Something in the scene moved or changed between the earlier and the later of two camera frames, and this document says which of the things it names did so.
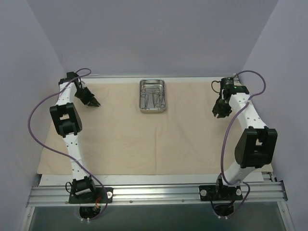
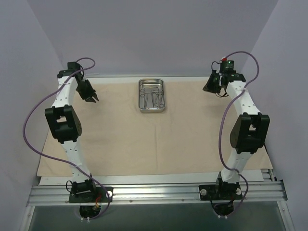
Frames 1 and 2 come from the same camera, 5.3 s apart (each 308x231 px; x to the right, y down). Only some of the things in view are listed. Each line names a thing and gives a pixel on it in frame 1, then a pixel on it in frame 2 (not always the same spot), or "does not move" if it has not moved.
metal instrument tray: (152, 96) does not move
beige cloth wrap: (147, 126) does not move
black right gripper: (221, 110) → (209, 87)
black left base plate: (98, 198) does not move
